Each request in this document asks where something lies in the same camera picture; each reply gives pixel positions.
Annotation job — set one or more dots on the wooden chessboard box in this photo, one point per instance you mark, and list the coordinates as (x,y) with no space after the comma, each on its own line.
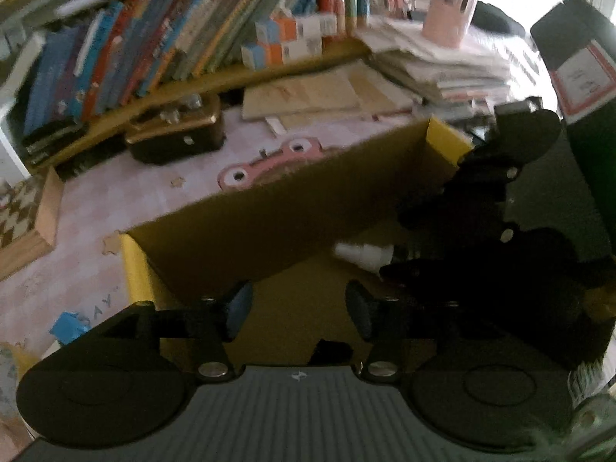
(29,221)

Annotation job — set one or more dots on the orange blue medicine boxes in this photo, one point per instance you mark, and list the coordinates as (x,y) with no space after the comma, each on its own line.
(281,41)

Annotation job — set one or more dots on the stack of papers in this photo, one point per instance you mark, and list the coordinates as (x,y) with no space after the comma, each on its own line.
(437,75)

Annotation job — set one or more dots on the white blue spray bottle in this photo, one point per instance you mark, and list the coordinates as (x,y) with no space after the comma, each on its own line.
(367,257)

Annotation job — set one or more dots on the dark brown wooden box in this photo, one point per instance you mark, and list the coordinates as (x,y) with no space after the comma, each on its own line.
(174,131)

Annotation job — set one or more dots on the row of leaning books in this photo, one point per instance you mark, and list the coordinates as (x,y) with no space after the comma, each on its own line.
(97,55)

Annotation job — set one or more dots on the black cushion object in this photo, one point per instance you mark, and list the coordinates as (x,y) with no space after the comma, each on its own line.
(490,18)

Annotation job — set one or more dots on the yellow tape roll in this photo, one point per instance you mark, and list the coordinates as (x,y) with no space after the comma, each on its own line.
(14,361)

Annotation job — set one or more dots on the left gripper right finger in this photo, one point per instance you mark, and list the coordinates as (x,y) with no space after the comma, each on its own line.
(382,323)

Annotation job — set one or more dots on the blue object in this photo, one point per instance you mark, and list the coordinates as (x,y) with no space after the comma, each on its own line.
(68,327)

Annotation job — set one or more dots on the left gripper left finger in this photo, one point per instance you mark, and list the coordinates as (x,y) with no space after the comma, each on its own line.
(204,328)

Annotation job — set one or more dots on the pink checkered tablecloth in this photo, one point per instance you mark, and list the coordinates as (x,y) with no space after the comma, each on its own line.
(270,412)

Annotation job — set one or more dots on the yellow cardboard box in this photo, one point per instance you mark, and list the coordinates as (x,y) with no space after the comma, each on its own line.
(278,234)

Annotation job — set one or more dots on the pink frog shaped cutout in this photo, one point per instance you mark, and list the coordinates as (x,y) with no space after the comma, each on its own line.
(291,155)

